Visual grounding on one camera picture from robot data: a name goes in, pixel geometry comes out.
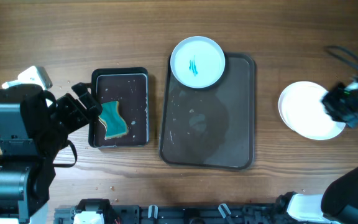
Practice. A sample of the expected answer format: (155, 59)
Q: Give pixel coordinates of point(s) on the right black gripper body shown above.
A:
(345, 106)

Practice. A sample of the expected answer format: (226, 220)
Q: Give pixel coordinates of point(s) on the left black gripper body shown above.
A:
(68, 117)

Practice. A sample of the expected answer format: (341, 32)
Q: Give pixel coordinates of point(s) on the green yellow sponge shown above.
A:
(112, 121)

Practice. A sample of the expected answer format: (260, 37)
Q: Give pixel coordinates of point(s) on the white plate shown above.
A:
(197, 62)
(307, 113)
(284, 104)

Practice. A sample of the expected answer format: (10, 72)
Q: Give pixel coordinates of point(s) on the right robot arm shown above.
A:
(340, 200)

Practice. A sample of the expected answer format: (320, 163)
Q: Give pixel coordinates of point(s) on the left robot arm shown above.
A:
(34, 127)

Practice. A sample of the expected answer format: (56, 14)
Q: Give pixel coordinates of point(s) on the small black tray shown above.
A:
(128, 86)

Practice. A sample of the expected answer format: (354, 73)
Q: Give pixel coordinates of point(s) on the large brown serving tray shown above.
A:
(213, 127)

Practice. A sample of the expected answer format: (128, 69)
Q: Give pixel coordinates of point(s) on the white plate top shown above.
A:
(197, 62)

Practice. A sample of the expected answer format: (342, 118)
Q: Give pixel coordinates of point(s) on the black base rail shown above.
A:
(246, 214)

